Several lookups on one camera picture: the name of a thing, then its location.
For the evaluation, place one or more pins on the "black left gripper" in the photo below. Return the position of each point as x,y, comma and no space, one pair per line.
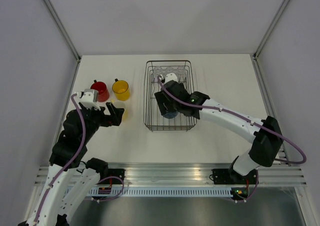
116,113

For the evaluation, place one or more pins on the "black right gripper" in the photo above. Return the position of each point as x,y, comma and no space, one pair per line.
161,99

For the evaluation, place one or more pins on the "blue mug black handle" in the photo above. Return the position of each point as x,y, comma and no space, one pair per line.
170,115

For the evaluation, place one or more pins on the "red mug black handle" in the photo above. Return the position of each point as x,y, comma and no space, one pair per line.
102,90

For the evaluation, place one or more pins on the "yellow mug black handle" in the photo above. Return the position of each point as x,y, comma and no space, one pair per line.
121,90

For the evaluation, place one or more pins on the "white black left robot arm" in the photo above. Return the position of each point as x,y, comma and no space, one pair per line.
56,206

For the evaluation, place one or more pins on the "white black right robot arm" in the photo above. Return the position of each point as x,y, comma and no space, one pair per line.
264,135

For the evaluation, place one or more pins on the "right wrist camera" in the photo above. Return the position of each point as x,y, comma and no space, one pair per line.
168,77

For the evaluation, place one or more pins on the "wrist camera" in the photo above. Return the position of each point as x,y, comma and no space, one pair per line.
88,99
168,77

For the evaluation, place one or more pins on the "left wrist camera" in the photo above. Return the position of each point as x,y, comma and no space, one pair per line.
88,99

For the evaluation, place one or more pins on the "aluminium mounting rail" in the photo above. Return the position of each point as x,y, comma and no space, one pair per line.
197,174

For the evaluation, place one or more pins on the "white slotted cable duct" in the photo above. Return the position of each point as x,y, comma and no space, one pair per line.
220,192

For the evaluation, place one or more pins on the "left aluminium frame post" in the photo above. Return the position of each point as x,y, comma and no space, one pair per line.
62,30

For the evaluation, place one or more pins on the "aluminium frame post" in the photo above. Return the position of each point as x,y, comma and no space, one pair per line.
276,18
62,30

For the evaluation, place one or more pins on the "right aluminium frame post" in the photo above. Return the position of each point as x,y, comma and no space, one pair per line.
276,18

